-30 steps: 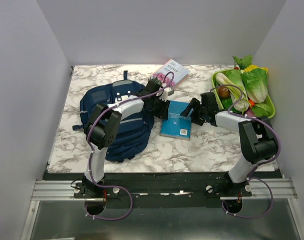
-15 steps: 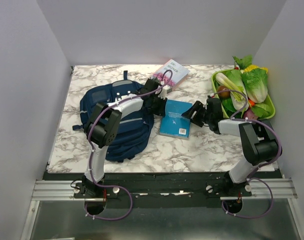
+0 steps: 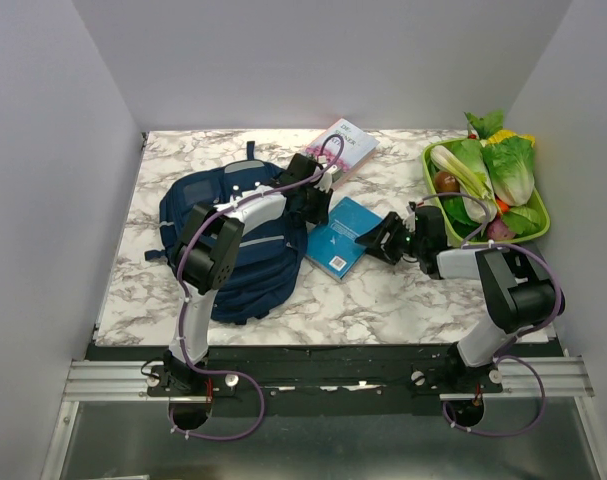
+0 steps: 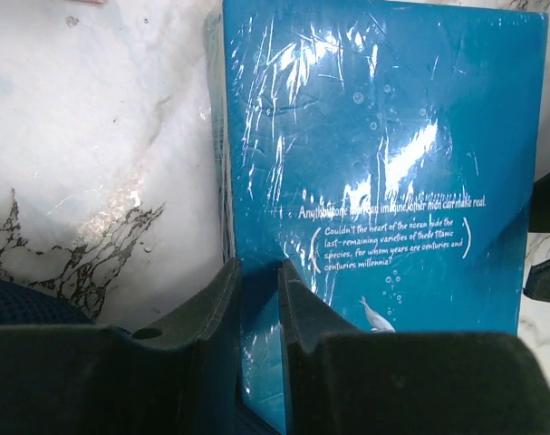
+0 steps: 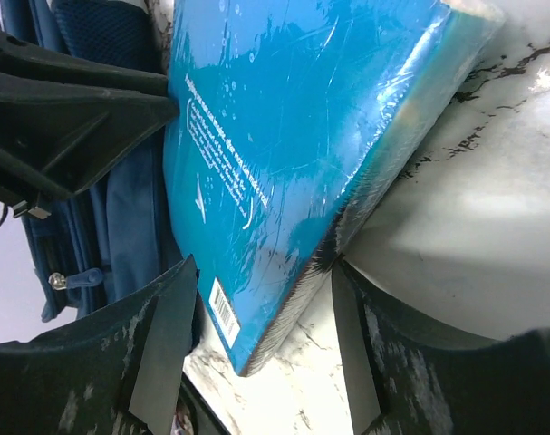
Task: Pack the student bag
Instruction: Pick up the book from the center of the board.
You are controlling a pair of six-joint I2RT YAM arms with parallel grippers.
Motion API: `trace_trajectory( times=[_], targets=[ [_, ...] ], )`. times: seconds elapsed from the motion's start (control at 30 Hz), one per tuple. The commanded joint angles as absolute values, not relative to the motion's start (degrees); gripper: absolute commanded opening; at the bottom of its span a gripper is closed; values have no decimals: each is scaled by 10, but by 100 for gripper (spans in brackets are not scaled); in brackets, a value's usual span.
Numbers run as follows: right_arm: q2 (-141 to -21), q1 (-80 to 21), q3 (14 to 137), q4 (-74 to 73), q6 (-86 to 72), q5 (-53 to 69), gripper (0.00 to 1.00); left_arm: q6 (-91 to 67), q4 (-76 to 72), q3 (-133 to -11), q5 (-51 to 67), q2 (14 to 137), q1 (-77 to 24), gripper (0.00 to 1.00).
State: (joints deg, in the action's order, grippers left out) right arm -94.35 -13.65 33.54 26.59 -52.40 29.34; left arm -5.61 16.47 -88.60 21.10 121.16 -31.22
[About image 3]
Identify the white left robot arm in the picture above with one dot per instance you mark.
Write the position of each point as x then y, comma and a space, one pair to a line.
234, 238

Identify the white book with pink roses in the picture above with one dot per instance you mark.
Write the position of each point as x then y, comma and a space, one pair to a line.
349, 144

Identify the white green bok choy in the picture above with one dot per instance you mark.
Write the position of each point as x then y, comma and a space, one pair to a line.
464, 160

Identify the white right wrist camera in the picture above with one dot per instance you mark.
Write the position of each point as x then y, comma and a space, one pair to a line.
412, 212

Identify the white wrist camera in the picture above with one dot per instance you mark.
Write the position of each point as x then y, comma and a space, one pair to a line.
326, 180
412, 212

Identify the green lettuce head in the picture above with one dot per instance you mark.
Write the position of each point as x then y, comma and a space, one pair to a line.
510, 164

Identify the purple onion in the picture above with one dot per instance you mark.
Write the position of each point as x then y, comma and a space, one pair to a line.
498, 231

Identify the green plastic vegetable tray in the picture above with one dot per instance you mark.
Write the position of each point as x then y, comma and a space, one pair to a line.
529, 221

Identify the black mounting rail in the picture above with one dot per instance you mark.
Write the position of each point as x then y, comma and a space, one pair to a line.
245, 382

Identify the teal blue hardcover book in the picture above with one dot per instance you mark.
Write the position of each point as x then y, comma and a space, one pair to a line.
333, 247

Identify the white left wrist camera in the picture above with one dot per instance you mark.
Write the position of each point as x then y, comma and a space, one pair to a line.
326, 180

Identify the navy blue student backpack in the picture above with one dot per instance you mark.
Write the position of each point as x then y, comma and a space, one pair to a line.
269, 257

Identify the brown round fruit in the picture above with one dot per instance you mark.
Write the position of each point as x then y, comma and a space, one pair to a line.
445, 183

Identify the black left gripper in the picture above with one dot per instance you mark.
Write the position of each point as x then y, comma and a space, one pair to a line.
321, 215

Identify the aluminium frame rail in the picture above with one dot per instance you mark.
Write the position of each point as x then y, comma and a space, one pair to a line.
107, 424

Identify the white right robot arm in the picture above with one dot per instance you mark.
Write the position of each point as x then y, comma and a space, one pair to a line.
521, 296

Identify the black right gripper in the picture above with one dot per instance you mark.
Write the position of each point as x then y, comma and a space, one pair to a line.
392, 223

